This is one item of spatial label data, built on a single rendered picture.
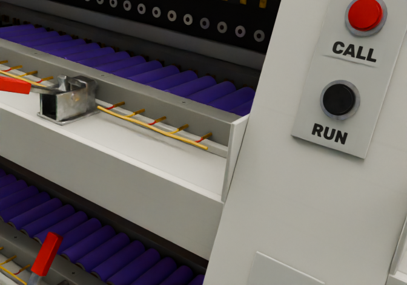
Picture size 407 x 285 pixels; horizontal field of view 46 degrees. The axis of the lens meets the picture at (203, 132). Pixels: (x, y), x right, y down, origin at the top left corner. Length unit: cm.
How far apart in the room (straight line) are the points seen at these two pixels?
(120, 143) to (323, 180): 15
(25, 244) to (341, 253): 34
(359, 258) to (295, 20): 13
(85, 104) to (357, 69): 22
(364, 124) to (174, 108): 15
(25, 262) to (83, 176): 18
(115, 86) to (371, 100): 21
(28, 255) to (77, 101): 18
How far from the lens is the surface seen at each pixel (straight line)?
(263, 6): 46
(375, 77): 25
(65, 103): 37
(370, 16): 25
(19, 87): 35
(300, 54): 26
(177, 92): 40
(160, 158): 33
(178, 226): 31
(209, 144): 34
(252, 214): 28
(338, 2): 26
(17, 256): 52
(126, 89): 38
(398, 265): 27
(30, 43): 52
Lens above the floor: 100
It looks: 9 degrees down
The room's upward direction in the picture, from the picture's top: 15 degrees clockwise
